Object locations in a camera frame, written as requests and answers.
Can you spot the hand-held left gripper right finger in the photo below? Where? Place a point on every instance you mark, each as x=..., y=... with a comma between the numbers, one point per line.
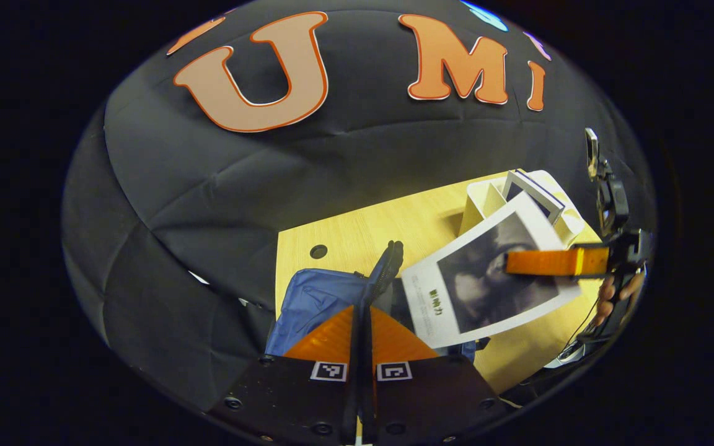
x=425, y=402

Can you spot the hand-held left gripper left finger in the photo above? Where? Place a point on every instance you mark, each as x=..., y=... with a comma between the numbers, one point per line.
x=307, y=402

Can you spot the dark blue book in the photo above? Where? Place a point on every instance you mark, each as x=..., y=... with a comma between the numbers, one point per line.
x=533, y=191

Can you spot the blue schoolbag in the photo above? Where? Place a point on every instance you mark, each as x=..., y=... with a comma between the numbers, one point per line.
x=313, y=303

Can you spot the white book with grey photo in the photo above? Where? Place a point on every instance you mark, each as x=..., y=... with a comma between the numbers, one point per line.
x=444, y=310

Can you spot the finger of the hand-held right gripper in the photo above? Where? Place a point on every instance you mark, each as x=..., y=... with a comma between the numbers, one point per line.
x=555, y=262

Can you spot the white plastic bookshelf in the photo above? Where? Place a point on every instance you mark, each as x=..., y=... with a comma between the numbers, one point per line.
x=487, y=198

